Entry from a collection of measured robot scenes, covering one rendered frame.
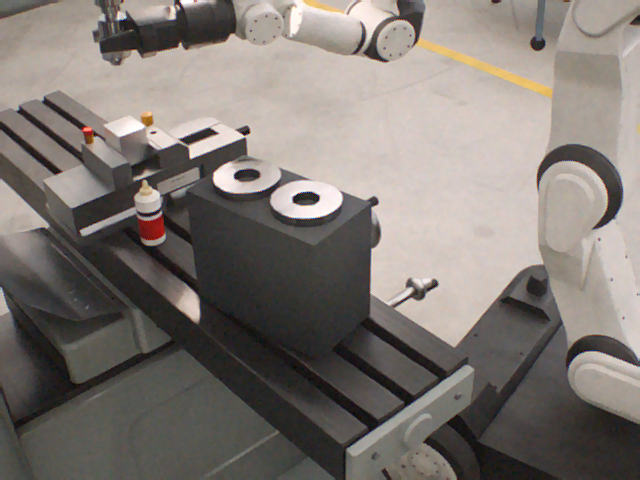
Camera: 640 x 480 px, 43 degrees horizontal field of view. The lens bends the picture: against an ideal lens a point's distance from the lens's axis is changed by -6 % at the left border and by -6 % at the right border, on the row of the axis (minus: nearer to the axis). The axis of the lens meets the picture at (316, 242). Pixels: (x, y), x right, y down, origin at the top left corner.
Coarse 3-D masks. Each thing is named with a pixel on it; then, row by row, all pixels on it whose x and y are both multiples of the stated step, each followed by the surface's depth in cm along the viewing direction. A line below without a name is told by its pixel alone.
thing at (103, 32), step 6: (126, 24) 128; (102, 30) 127; (108, 30) 127; (114, 30) 127; (120, 30) 127; (126, 30) 128; (102, 36) 128; (108, 36) 127; (102, 54) 130; (108, 54) 129; (114, 54) 129; (120, 54) 129; (126, 54) 130; (108, 60) 130; (114, 60) 130; (120, 60) 130
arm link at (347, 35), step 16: (368, 0) 151; (320, 16) 142; (336, 16) 144; (352, 16) 151; (368, 16) 148; (384, 16) 146; (320, 32) 142; (336, 32) 144; (352, 32) 145; (368, 32) 147; (336, 48) 146; (352, 48) 147; (368, 48) 147
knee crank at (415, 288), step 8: (408, 280) 192; (416, 280) 190; (424, 280) 193; (432, 280) 196; (408, 288) 191; (416, 288) 191; (424, 288) 190; (432, 288) 195; (400, 296) 189; (408, 296) 190; (416, 296) 192; (424, 296) 191; (392, 304) 187; (400, 304) 189
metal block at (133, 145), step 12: (120, 120) 141; (132, 120) 141; (108, 132) 139; (120, 132) 138; (132, 132) 138; (144, 132) 139; (120, 144) 137; (132, 144) 139; (144, 144) 140; (132, 156) 140; (144, 156) 141
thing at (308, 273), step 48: (192, 192) 113; (240, 192) 110; (288, 192) 109; (336, 192) 109; (192, 240) 118; (240, 240) 111; (288, 240) 105; (336, 240) 106; (240, 288) 116; (288, 288) 109; (336, 288) 110; (288, 336) 114; (336, 336) 114
